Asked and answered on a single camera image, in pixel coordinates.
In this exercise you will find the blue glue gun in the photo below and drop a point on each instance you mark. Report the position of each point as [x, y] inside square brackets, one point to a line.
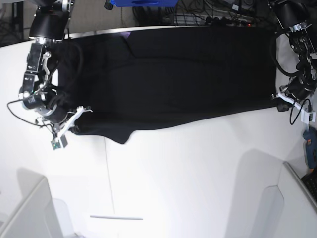
[310, 146]

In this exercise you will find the black keyboard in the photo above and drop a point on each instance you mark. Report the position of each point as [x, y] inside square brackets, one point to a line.
[310, 185]

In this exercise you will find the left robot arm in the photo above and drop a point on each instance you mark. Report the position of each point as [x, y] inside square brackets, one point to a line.
[296, 22]

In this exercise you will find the black T-shirt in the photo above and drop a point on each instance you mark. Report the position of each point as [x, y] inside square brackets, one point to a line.
[173, 81]

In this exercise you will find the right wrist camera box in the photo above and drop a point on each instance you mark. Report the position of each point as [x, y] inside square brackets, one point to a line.
[59, 142]

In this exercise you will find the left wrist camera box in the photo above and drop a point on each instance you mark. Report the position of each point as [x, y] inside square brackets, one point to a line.
[308, 117]

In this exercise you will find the blue box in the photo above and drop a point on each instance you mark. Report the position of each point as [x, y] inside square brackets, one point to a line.
[150, 3]

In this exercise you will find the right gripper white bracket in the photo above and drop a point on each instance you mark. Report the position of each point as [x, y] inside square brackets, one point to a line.
[68, 122]

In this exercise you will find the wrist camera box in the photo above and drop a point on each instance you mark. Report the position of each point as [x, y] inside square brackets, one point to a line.
[308, 117]
[59, 142]

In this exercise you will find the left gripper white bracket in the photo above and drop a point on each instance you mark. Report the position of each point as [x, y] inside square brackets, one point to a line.
[294, 103]

